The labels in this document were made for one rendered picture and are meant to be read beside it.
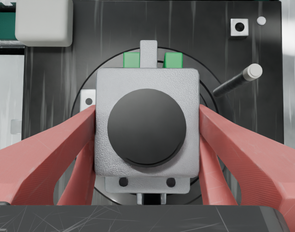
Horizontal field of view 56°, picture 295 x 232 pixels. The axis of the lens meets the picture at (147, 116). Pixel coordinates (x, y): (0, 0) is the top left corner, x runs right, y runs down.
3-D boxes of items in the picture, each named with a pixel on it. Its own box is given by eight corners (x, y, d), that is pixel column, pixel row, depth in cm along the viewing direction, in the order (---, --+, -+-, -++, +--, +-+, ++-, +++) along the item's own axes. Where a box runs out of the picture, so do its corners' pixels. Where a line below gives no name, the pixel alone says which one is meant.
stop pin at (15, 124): (39, 134, 30) (22, 134, 26) (28, 134, 30) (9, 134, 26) (39, 121, 30) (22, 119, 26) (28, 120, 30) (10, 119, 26)
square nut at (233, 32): (245, 39, 26) (248, 36, 25) (227, 39, 26) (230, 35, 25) (245, 22, 26) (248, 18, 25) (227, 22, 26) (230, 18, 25)
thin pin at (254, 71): (222, 97, 23) (263, 78, 15) (212, 97, 23) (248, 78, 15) (222, 88, 23) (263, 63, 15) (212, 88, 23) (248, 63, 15)
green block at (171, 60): (176, 83, 24) (182, 69, 19) (161, 83, 24) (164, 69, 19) (176, 68, 24) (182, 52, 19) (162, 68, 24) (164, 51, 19)
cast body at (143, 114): (183, 185, 17) (206, 216, 10) (111, 184, 17) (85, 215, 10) (183, 50, 18) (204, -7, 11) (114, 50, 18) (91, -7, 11)
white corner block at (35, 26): (78, 53, 28) (65, 39, 24) (32, 52, 28) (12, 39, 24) (78, 7, 28) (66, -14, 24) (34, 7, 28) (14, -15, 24)
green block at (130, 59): (142, 82, 24) (140, 69, 19) (128, 82, 24) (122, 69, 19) (142, 68, 24) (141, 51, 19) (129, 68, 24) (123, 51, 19)
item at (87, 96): (101, 115, 23) (98, 114, 22) (83, 115, 23) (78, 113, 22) (101, 91, 24) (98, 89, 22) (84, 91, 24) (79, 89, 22)
